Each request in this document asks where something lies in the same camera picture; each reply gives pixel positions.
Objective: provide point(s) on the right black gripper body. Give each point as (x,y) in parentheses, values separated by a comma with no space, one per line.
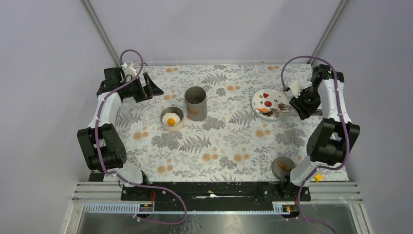
(308,101)

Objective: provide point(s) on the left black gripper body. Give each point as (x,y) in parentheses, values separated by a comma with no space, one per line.
(135,90)

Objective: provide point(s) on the toy fried egg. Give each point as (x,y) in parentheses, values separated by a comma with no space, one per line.
(171,119)

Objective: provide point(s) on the grey cylindrical lunch container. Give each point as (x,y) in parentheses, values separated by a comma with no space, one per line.
(196,103)

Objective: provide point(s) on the metal food tongs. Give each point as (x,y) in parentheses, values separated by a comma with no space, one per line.
(291,111)

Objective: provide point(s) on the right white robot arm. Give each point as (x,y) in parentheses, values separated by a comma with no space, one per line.
(329,145)

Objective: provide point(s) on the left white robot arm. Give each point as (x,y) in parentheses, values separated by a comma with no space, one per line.
(100,143)

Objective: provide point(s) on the round steel lunch bowl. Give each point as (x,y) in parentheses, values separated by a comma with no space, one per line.
(179,112)

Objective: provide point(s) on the red toy strawberry piece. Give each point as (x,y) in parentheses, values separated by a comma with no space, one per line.
(281,107)

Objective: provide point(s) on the white patterned plate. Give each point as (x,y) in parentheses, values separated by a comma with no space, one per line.
(267,98)

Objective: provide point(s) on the grey lid with wooden knob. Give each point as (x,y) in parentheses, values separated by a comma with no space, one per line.
(282,166)

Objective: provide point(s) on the floral patterned table mat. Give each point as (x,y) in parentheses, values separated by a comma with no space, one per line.
(230,144)

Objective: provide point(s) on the small yellow block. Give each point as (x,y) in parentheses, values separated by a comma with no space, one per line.
(318,178)

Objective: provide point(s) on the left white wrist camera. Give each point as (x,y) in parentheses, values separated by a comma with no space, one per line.
(129,69)

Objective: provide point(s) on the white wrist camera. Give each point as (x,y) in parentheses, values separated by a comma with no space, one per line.
(129,69)
(293,89)

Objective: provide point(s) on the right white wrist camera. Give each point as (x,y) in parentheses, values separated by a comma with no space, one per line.
(293,89)

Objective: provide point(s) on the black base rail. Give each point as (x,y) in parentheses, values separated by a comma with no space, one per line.
(211,196)

